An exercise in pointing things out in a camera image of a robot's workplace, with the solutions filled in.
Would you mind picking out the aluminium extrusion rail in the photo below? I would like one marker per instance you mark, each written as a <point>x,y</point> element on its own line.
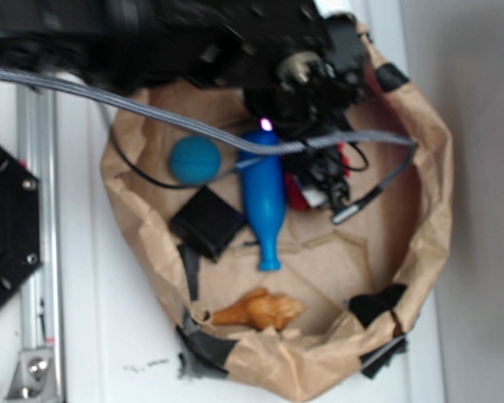
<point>41,299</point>

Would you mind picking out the white plastic tray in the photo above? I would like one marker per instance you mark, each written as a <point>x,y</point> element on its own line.
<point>119,346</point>

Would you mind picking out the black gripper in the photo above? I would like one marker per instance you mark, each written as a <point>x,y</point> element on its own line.
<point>294,66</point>

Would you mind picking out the brown paper bin liner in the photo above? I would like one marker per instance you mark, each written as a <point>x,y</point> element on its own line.
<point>364,281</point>

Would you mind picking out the metal corner bracket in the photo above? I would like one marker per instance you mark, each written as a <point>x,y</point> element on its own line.
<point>34,377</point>

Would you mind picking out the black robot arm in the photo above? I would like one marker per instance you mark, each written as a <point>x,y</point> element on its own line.
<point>120,46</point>

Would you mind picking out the red paper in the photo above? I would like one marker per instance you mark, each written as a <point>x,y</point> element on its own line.
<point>316,179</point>

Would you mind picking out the blue dimpled ball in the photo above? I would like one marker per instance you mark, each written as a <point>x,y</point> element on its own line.
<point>194,159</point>

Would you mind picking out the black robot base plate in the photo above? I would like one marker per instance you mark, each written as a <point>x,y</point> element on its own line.
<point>19,225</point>

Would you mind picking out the black square box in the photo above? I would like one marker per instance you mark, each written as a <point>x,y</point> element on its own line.
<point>207,223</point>

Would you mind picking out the brown conch seashell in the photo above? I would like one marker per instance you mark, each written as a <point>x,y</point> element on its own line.
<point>260,309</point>

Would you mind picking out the blue plastic bottle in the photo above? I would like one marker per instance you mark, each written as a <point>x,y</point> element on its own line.
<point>264,203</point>

